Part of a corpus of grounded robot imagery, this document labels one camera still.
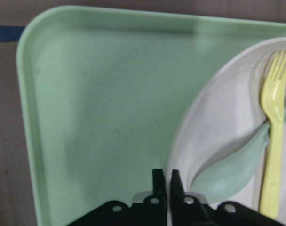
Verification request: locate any light green tray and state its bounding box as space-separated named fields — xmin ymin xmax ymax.
xmin=16 ymin=6 xmax=286 ymax=226

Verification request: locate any yellow plastic fork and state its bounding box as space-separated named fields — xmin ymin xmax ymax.
xmin=259 ymin=50 xmax=286 ymax=219

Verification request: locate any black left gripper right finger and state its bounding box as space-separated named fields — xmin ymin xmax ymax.
xmin=170 ymin=169 xmax=283 ymax=226

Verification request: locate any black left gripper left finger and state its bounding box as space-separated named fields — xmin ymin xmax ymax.
xmin=70 ymin=169 xmax=167 ymax=226

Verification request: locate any teal plastic spoon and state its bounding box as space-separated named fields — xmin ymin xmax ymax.
xmin=191 ymin=98 xmax=286 ymax=203

